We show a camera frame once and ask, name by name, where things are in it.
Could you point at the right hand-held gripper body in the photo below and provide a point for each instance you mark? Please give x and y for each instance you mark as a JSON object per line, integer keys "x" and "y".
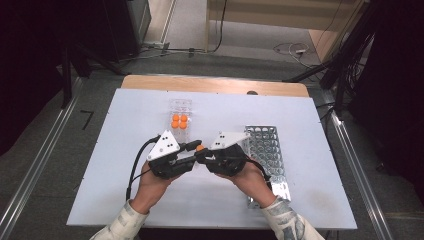
{"x": 228, "y": 161}

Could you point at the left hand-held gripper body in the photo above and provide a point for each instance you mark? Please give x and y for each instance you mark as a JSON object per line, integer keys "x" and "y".
{"x": 165, "y": 166}

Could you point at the metal test tube rack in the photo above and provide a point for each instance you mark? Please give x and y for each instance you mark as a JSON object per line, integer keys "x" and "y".
{"x": 266, "y": 150}

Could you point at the clear plastic tube rack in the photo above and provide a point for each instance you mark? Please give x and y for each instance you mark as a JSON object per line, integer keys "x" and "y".
{"x": 181, "y": 106}

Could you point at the person's left hand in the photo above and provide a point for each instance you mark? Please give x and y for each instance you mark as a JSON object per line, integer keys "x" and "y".
{"x": 150, "y": 190}

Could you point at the person's right hand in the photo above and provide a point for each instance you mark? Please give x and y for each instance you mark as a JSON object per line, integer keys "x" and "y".
{"x": 251, "y": 183}

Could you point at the wooden table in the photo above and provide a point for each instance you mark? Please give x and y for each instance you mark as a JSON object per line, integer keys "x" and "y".
{"x": 206, "y": 85}

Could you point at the grey power strip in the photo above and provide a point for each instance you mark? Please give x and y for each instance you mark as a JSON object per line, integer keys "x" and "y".
{"x": 155, "y": 44}

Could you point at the black metal stand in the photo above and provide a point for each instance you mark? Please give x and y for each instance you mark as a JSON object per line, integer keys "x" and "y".
{"x": 66, "y": 76}

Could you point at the black cabinet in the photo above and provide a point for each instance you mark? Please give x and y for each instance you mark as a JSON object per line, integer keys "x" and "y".
{"x": 126, "y": 26}

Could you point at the light wooden furniture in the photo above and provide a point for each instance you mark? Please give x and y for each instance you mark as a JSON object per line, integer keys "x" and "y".
{"x": 286, "y": 15}

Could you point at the dark curtain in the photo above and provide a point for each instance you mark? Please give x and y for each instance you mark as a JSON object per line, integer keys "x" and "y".
{"x": 30, "y": 50}
{"x": 396, "y": 83}

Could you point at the aluminium floor rail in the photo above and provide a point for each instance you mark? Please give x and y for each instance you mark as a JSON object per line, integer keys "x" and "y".
{"x": 360, "y": 166}
{"x": 36, "y": 166}

